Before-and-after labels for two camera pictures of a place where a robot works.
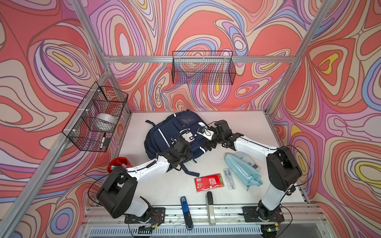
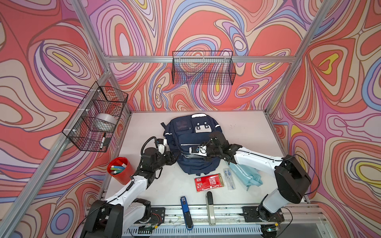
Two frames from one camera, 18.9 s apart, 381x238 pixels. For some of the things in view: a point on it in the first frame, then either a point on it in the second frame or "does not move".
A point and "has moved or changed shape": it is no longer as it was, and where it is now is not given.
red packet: (209, 181) does not move
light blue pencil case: (247, 174) does not move
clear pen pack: (230, 181) does not move
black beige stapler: (211, 209) does not move
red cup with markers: (119, 161) does not move
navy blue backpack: (185, 125) has moved or changed shape
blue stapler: (187, 214) does not move
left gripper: (189, 153) to (172, 160)
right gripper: (213, 145) to (206, 144)
